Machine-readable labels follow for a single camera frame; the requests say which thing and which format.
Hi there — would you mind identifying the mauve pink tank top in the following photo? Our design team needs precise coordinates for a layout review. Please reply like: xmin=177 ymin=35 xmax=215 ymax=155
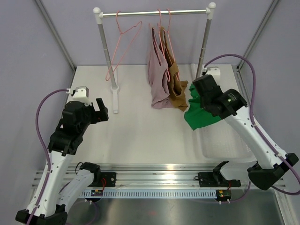
xmin=148 ymin=26 xmax=173 ymax=109

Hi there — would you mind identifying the green tank top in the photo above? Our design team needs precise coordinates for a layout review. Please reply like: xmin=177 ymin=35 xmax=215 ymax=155
xmin=184 ymin=84 xmax=221 ymax=131

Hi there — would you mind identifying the pink hanger of green top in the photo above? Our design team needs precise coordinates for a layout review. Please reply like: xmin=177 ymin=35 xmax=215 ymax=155
xmin=105 ymin=10 xmax=143 ymax=81

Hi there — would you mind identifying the pink hanger of mauve top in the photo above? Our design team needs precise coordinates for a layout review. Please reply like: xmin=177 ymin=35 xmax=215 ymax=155
xmin=148 ymin=10 xmax=171 ymax=86

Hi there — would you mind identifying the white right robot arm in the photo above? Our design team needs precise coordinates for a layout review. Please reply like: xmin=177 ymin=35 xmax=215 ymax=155
xmin=193 ymin=75 xmax=299 ymax=190

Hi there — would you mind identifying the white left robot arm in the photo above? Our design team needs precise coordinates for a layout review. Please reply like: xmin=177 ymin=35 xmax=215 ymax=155
xmin=15 ymin=98 xmax=109 ymax=225

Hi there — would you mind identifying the pink hanger of tan top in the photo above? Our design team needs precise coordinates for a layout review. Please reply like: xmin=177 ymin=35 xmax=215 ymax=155
xmin=160 ymin=9 xmax=180 ymax=81

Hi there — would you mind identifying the tan brown tank top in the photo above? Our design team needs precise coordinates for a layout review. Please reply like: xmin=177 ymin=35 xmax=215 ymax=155
xmin=160 ymin=34 xmax=188 ymax=112

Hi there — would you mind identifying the white clothes rack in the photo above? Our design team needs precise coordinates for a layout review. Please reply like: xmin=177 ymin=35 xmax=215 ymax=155
xmin=93 ymin=2 xmax=217 ymax=114

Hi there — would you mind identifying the white plastic basket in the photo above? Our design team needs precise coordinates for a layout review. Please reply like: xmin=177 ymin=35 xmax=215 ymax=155
xmin=193 ymin=120 xmax=255 ymax=163

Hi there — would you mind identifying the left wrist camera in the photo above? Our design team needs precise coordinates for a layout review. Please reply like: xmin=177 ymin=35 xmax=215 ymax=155
xmin=67 ymin=86 xmax=92 ymax=106

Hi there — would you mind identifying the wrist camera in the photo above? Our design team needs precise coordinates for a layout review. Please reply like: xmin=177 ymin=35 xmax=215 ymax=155
xmin=202 ymin=67 xmax=221 ymax=83
xmin=67 ymin=86 xmax=92 ymax=106

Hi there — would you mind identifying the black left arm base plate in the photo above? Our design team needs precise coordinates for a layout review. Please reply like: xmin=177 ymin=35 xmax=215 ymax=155
xmin=91 ymin=172 xmax=117 ymax=188

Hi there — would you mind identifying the aluminium front rail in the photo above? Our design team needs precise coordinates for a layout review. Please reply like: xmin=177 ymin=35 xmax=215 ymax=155
xmin=32 ymin=164 xmax=286 ymax=189

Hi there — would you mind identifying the white slotted cable duct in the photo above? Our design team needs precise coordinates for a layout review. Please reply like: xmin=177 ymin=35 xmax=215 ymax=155
xmin=79 ymin=189 xmax=217 ymax=199

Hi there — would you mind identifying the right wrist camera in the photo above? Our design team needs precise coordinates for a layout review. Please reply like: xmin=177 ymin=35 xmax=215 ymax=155
xmin=202 ymin=67 xmax=221 ymax=83

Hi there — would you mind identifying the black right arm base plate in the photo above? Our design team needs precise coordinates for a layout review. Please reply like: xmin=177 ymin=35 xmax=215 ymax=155
xmin=194 ymin=172 xmax=241 ymax=188

